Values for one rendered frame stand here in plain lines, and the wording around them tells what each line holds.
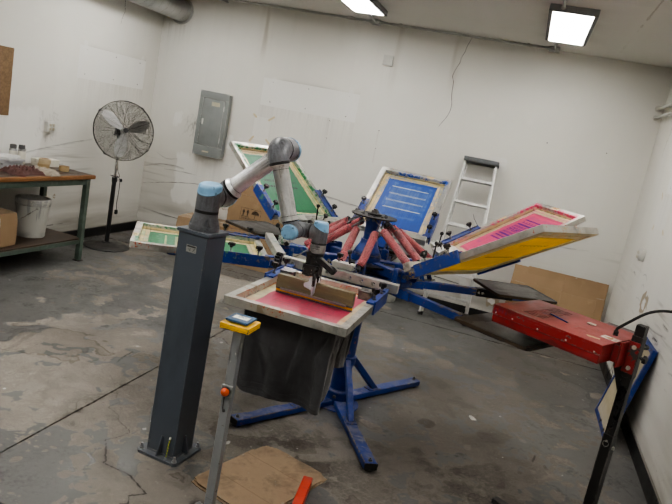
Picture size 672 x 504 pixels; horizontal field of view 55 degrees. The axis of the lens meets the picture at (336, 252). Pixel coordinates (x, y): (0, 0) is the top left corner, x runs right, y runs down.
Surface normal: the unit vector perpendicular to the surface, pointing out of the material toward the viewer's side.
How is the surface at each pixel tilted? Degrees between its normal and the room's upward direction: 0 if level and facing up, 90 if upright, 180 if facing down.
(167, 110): 90
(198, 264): 90
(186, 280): 90
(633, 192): 90
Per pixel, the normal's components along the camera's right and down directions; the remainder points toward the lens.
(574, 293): -0.26, 0.00
